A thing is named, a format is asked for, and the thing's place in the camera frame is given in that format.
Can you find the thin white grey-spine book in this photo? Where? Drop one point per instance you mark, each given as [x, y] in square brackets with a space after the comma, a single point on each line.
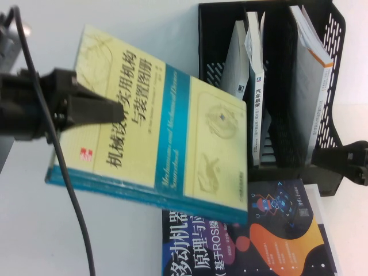
[235, 57]

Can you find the dark mobile robot ROS book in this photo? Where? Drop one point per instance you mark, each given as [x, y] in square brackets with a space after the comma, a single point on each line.
[287, 244]

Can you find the white book orange stripe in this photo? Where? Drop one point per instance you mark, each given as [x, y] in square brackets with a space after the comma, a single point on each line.
[310, 86]

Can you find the white-spine car book teal cover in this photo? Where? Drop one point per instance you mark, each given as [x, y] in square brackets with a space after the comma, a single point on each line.
[257, 120]

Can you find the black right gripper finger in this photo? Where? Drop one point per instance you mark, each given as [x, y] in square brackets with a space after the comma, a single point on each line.
[342, 155]
[359, 175]

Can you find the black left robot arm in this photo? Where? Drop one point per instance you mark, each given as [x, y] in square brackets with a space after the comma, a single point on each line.
[17, 109]

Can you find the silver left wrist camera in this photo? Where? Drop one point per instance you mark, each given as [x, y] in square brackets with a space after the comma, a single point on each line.
[11, 49]

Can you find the yellow teal mechanical design book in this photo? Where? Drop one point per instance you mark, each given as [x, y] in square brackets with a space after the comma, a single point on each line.
[172, 129]

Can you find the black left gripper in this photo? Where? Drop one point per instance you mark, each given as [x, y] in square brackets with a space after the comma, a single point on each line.
[57, 95]

